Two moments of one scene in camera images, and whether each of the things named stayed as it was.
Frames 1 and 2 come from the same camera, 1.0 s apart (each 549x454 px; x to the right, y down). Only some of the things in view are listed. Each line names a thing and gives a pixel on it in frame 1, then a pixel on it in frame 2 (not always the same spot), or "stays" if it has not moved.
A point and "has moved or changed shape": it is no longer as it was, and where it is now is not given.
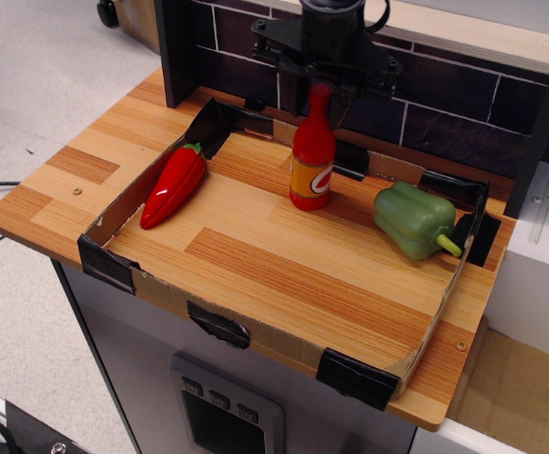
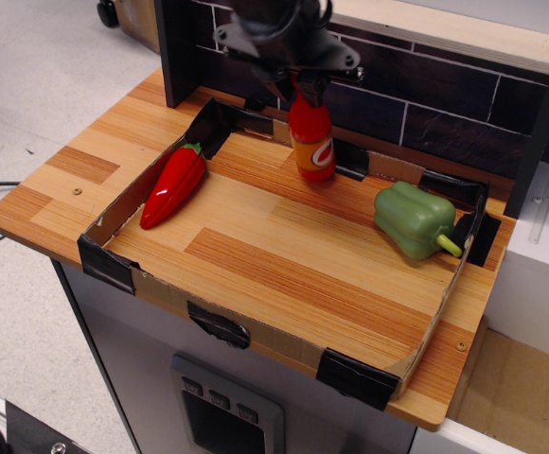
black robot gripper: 332,44 → 287,38
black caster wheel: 108,13 stays
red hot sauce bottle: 313,159 has moved or changed shape
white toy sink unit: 535,301 stays
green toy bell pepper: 416,220 stays
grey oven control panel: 220,416 stays
